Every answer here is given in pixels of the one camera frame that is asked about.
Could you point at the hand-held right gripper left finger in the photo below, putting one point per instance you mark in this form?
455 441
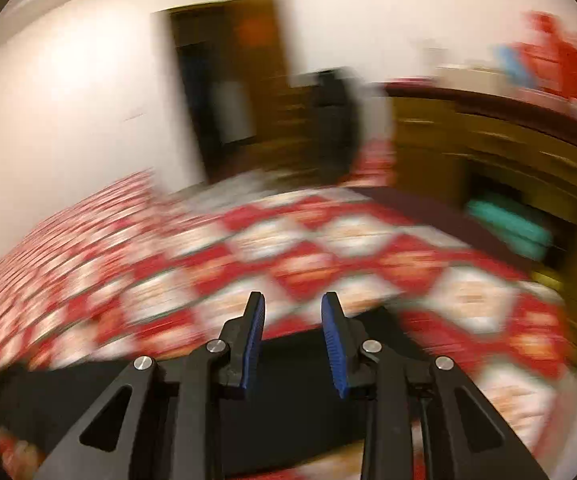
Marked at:
253 345

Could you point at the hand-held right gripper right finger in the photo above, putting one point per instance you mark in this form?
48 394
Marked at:
333 345

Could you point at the black pants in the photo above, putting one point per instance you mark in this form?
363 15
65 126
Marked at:
293 410

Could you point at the red checked printed blanket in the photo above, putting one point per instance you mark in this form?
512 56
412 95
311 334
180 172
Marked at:
288 250

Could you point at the red plaid cloth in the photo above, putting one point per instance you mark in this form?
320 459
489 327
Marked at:
376 160

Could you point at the teal cloth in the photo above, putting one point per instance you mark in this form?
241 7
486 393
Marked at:
508 225

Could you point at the wooden dresser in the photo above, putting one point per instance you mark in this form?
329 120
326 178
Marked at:
433 145

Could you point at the black folded bag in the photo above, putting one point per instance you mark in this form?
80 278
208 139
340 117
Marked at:
336 120

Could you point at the brown wooden door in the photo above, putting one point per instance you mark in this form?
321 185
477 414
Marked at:
263 60

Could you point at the white box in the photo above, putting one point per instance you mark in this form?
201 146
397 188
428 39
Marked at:
463 72

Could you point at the red bag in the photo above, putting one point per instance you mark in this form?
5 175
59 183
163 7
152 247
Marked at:
563 70

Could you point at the wooden door frame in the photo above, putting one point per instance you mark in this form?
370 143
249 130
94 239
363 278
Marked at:
181 60

